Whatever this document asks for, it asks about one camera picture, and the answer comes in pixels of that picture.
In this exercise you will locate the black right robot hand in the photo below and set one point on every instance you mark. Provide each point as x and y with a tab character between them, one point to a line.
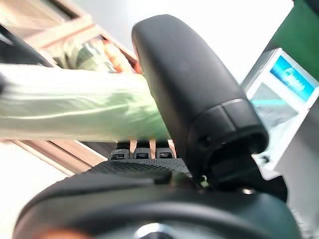
194	74

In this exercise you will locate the small napa cabbage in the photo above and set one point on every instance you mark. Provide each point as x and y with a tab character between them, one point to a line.
62	104

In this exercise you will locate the white box blue label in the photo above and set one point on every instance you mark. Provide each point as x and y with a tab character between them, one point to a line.
291	74

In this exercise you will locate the wooden display shelf frame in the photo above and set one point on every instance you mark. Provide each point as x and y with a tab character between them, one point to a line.
69	25

